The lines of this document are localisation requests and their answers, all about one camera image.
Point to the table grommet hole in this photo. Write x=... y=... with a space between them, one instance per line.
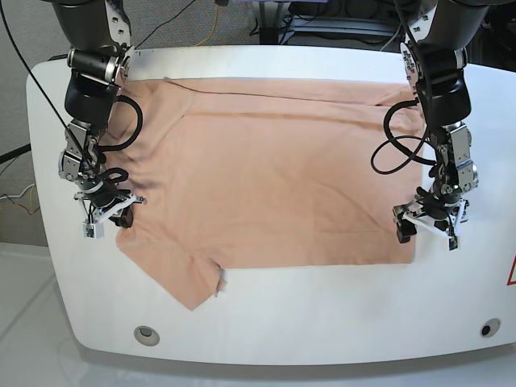
x=490 y=328
x=146 y=336

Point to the peach orange T-shirt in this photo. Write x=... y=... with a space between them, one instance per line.
x=259 y=173

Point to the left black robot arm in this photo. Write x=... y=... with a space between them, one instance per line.
x=434 y=54

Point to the right table grommet hole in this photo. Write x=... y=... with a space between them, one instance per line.
x=490 y=328

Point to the red triangle sticker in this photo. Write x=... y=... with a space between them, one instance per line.
x=512 y=276

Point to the black bar table edge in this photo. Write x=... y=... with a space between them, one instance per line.
x=58 y=57

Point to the left table grommet hole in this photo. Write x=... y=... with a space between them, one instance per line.
x=146 y=336

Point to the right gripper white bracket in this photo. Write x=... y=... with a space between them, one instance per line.
x=109 y=204

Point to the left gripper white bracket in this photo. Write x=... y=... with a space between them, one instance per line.
x=442 y=219

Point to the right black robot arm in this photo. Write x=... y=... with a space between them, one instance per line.
x=99 y=33

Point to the black metal equipment frame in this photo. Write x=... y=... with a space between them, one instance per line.
x=375 y=24

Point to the black table leg left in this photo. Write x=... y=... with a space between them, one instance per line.
x=10 y=155

